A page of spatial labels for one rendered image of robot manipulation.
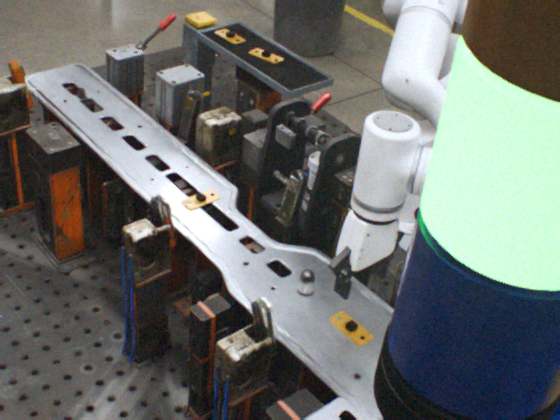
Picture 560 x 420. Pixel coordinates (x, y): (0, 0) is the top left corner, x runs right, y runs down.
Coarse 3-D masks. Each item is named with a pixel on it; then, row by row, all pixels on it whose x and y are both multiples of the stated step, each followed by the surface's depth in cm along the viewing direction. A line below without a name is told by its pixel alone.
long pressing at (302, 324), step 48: (48, 96) 202; (96, 96) 205; (96, 144) 187; (144, 144) 189; (144, 192) 174; (192, 240) 163; (240, 288) 153; (288, 288) 154; (288, 336) 144; (336, 336) 145; (336, 384) 136
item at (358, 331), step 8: (344, 312) 150; (336, 320) 148; (344, 320) 148; (352, 320) 147; (344, 328) 146; (352, 328) 145; (360, 328) 147; (352, 336) 145; (360, 336) 145; (368, 336) 145; (360, 344) 143
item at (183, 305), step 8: (208, 208) 174; (216, 208) 175; (216, 216) 176; (192, 248) 181; (192, 256) 182; (200, 256) 181; (192, 264) 183; (200, 264) 182; (208, 264) 184; (192, 272) 184; (192, 280) 186; (192, 288) 187; (176, 304) 190; (184, 304) 190; (184, 312) 188
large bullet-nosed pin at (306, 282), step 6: (306, 270) 151; (300, 276) 151; (306, 276) 151; (312, 276) 151; (300, 282) 151; (306, 282) 151; (312, 282) 151; (300, 288) 152; (306, 288) 152; (312, 288) 152; (306, 294) 152
